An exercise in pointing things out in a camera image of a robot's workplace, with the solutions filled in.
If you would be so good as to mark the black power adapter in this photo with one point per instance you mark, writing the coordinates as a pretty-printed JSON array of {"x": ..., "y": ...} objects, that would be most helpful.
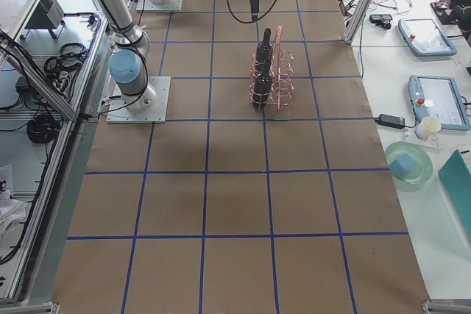
[{"x": 392, "y": 121}]

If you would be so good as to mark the teal folder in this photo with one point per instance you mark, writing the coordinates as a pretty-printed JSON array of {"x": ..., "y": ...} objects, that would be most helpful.
[{"x": 455, "y": 176}]

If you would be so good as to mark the blue teach pendant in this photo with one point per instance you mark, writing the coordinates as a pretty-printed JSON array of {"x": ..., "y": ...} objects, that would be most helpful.
[
  {"x": 438, "y": 97},
  {"x": 425, "y": 37}
]

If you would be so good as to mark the white crumpled cloth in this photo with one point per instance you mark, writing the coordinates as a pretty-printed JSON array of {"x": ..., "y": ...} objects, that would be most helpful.
[{"x": 13, "y": 211}]

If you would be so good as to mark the blue teach pendant far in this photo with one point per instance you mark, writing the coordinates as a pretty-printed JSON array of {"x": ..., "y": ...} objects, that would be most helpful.
[{"x": 425, "y": 37}]

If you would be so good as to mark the blue teach pendant near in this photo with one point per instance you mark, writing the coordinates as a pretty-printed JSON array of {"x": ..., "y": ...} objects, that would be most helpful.
[{"x": 438, "y": 97}]

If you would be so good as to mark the black wine bottle in basket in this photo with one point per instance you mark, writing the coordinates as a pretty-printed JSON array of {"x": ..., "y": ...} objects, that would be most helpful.
[{"x": 264, "y": 49}]

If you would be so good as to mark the black wine bottle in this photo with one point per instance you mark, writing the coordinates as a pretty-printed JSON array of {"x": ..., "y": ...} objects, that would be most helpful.
[
  {"x": 264, "y": 49},
  {"x": 262, "y": 86}
]

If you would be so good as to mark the blue foam cube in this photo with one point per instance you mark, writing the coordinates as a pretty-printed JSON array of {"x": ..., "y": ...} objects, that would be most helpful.
[{"x": 403, "y": 165}]

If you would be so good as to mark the copper wire wine basket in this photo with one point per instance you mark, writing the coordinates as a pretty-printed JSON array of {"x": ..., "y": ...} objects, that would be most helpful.
[{"x": 281, "y": 71}]

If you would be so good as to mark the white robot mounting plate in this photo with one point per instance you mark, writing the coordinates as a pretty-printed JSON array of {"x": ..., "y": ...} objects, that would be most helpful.
[{"x": 151, "y": 107}]

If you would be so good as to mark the white paper cup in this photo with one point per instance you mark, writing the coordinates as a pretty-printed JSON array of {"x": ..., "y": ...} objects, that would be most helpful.
[{"x": 428, "y": 126}]

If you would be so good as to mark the black small device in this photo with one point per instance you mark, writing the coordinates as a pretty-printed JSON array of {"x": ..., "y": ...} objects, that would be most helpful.
[{"x": 383, "y": 21}]

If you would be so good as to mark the grey electronics box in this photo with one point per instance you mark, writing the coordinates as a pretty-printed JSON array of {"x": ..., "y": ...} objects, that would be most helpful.
[{"x": 47, "y": 15}]

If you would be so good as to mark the green glass bowl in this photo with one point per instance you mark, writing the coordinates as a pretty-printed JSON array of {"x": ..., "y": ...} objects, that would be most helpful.
[{"x": 423, "y": 172}]

